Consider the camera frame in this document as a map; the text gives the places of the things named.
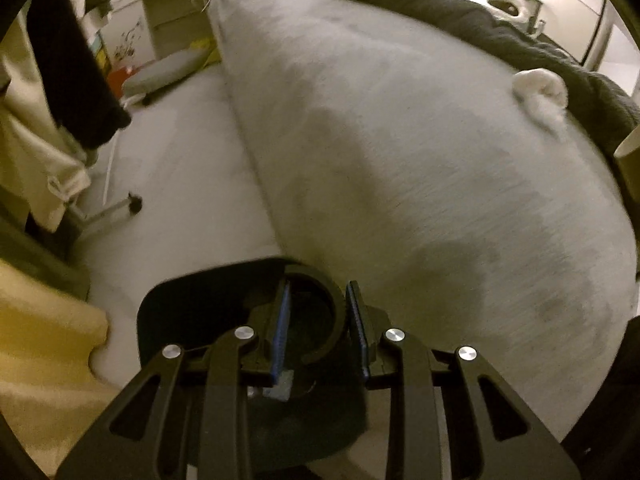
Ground white tissue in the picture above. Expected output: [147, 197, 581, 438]
[512, 68, 568, 134]

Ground black plastic hook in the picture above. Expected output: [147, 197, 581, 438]
[284, 264, 346, 370]

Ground brown tape roll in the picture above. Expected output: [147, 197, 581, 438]
[614, 126, 640, 194]

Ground black trash bin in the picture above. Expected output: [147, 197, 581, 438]
[137, 257, 367, 471]

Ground clothes rack wheeled base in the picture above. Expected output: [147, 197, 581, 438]
[65, 131, 143, 229]

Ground grey bed with blanket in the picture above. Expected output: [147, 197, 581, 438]
[209, 0, 637, 438]

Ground cream hanging garment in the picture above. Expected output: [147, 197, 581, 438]
[1, 11, 91, 232]

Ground dark grey fleece duvet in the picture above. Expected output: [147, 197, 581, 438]
[352, 0, 639, 160]

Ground grey floor cushion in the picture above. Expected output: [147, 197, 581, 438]
[122, 49, 210, 98]

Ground black hanging garment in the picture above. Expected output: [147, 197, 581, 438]
[26, 0, 131, 150]

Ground white dressing table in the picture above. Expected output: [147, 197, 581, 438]
[99, 0, 213, 70]

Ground white sliding wardrobe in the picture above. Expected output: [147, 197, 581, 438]
[539, 0, 639, 100]

